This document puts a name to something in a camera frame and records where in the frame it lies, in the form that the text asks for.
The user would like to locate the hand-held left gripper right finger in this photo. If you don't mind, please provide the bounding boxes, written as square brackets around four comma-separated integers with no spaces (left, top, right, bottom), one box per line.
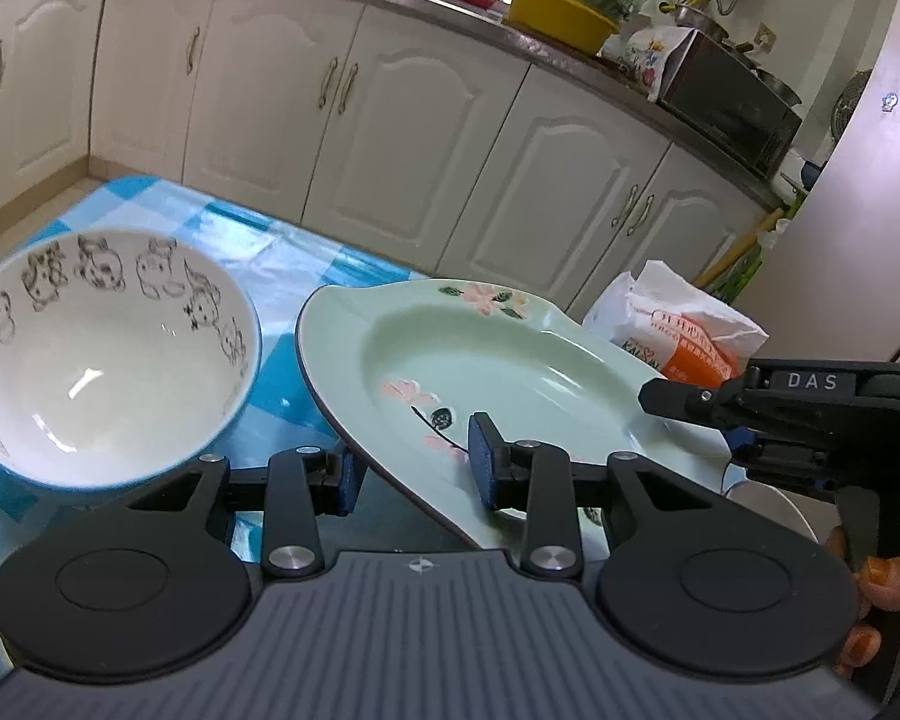
[467,411,722,583]

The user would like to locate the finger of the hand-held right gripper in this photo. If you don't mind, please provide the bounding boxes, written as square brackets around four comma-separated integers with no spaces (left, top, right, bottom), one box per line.
[637,377,748,428]

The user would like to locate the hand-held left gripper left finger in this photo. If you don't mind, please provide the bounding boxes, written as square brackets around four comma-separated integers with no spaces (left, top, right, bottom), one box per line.
[124,444,368,583]

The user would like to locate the green floral plate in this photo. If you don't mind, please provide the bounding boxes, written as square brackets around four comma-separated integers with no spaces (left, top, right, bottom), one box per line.
[295,277,736,552]

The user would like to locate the white bowl with animal drawings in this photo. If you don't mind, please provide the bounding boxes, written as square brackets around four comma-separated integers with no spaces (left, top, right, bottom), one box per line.
[0,229,262,496]

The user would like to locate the orange and white tissue pack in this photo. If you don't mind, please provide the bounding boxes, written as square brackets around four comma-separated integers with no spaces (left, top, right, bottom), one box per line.
[583,260,770,383]

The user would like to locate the plain white bowl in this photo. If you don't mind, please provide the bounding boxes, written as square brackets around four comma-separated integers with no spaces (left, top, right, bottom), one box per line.
[724,478,822,545]

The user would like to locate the white refrigerator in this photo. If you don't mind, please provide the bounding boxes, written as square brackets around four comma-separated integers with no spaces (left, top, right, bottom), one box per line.
[727,0,900,376]

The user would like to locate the blue checked tablecloth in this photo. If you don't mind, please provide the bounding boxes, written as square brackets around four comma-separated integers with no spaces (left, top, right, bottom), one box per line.
[0,175,728,691]

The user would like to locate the black toaster oven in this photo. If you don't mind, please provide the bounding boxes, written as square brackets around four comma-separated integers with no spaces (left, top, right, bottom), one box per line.
[658,34,803,179]

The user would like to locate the electric fan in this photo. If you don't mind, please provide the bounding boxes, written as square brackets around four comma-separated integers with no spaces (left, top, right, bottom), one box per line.
[829,69,875,143]

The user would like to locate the steel pan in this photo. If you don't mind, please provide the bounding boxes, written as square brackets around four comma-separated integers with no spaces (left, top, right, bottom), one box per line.
[754,67,803,106]

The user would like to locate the white kitchen base cabinet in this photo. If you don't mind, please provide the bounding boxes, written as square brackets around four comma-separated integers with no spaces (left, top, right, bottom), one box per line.
[0,0,785,316]

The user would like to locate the floral printed bag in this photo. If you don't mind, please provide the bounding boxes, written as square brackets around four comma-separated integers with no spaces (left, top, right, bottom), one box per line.
[604,24,695,102]

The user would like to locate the steel pot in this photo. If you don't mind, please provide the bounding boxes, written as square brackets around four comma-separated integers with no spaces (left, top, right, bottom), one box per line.
[675,4,732,42]

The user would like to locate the yellow plastic basin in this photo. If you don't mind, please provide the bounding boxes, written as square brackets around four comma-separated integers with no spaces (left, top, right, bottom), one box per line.
[504,0,622,55]

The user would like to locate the wooden broom handle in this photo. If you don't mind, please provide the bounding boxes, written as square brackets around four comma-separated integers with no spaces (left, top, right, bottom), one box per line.
[694,208,785,287]

